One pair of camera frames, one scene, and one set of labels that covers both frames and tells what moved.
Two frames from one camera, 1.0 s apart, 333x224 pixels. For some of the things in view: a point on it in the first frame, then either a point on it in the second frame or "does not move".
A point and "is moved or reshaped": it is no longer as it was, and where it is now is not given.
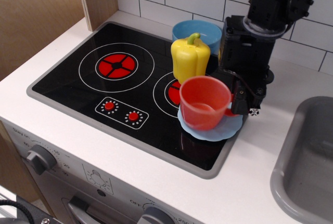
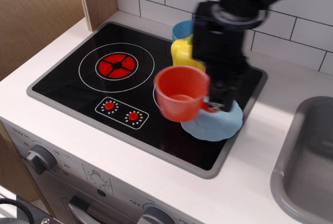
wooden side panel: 36,9 does not move
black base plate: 38,213 does not move
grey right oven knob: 153,215 does not move
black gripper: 245,56 → 219,40
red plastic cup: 204,101 is moved or reshaped
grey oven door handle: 79,207 does not move
